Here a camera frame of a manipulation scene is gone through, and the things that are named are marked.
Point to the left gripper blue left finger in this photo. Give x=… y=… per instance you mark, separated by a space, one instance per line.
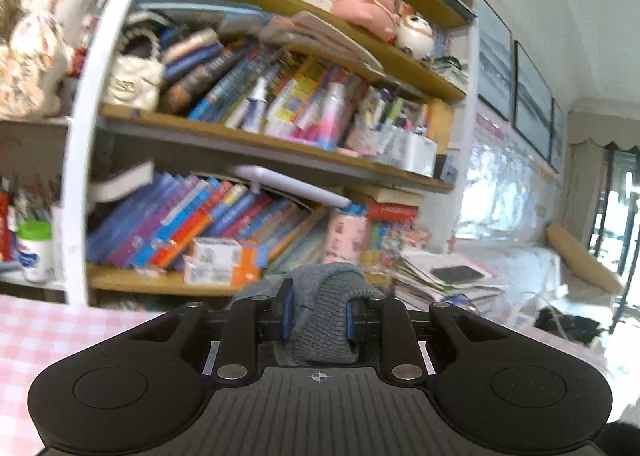
x=249 y=323

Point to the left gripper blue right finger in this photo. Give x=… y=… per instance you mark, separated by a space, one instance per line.
x=385 y=322

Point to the grey sweatpants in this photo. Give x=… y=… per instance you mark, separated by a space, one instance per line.
x=319 y=330

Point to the lower orange white box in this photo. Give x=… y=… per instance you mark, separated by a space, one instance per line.
x=196 y=273

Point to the orange white box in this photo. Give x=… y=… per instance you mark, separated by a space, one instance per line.
x=196 y=273
x=228 y=252

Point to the stack of magazines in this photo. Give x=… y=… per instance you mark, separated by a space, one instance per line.
x=421 y=279

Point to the upper orange white box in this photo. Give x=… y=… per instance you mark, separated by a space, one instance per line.
x=228 y=252

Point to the pink cartoon tumbler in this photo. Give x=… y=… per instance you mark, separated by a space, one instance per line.
x=344 y=238

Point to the black smartphone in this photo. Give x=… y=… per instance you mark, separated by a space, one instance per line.
x=459 y=274

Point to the red book box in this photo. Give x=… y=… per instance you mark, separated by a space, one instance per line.
x=395 y=213

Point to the row of colourful books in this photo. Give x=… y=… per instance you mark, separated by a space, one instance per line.
x=157 y=225

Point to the white tablet device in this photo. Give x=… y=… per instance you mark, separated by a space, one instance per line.
x=260 y=177

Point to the white pen holder box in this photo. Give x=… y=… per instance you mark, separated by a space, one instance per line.
x=412 y=152

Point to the pink checkered table mat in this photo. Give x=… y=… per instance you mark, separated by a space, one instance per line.
x=34 y=335

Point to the wooden bookshelf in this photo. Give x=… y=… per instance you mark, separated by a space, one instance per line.
x=282 y=84

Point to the white green-lid jar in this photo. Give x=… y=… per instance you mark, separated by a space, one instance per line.
x=35 y=250

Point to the white quilted handbag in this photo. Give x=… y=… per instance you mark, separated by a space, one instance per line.
x=135 y=81

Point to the white round owl figurine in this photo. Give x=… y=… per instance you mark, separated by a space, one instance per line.
x=415 y=37

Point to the pink pig plush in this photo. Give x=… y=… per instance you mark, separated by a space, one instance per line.
x=379 y=17

